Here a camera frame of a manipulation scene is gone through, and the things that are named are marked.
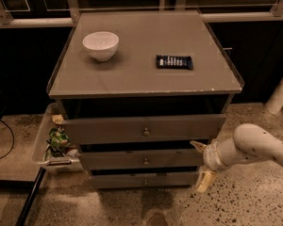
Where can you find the grey top drawer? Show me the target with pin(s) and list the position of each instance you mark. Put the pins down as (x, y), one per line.
(143, 129)

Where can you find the white post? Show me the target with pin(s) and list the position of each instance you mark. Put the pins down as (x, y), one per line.
(275, 103)

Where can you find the white metal railing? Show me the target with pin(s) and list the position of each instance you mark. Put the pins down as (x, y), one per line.
(40, 12)

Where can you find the green snack bag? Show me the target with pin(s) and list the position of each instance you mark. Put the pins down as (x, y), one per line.
(58, 138)

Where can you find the black metal bar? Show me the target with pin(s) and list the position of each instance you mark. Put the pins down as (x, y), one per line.
(30, 198)

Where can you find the white ceramic bowl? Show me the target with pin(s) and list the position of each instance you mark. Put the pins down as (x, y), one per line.
(101, 45)

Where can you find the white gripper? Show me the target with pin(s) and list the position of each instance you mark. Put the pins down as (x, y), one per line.
(211, 156)

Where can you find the grey drawer cabinet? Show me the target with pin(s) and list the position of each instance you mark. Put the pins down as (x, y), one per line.
(131, 85)

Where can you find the grey bottom drawer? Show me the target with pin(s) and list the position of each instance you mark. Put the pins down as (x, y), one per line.
(186, 178)

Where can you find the grey drawer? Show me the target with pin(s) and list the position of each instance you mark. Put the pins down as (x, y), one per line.
(186, 178)
(143, 129)
(141, 159)

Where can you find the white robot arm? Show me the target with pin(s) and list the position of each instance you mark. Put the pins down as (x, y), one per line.
(249, 144)

